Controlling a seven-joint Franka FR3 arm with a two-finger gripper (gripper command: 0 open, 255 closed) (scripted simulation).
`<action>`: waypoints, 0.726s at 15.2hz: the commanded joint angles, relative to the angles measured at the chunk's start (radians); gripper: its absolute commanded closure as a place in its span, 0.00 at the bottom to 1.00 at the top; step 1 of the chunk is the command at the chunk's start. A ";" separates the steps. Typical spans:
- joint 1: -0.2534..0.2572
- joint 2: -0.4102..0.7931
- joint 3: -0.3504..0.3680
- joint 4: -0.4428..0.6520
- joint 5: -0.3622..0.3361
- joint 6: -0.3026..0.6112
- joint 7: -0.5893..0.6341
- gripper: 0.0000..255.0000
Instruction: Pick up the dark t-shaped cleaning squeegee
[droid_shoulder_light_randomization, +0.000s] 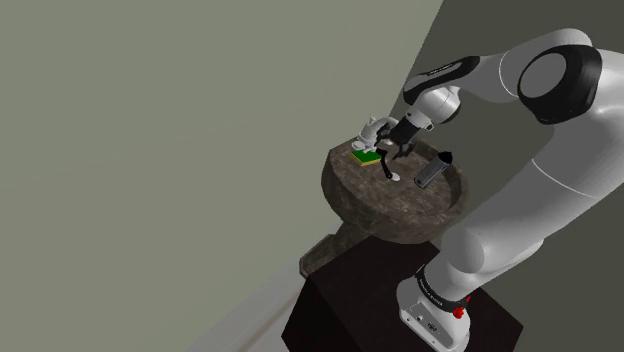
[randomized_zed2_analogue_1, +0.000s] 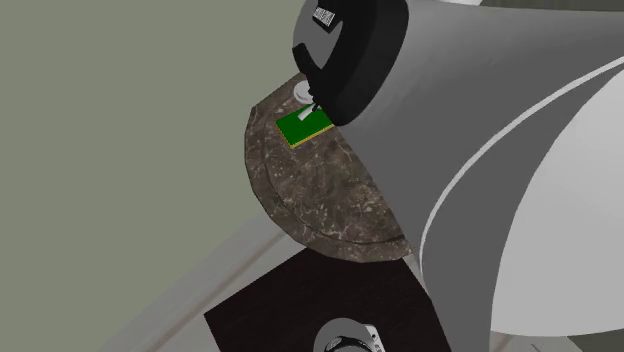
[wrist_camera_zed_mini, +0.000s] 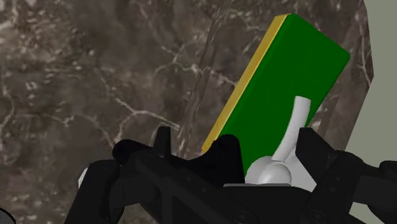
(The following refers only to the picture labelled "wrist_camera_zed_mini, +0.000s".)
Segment white spoon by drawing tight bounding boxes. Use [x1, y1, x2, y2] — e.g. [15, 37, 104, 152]
[244, 95, 317, 192]

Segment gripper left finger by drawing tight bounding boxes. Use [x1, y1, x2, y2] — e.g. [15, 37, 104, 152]
[63, 125, 262, 224]

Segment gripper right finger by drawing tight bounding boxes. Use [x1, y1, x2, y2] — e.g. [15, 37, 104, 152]
[295, 126, 397, 224]

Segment green and yellow sponge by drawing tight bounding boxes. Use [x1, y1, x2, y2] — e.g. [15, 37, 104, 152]
[201, 13, 351, 176]

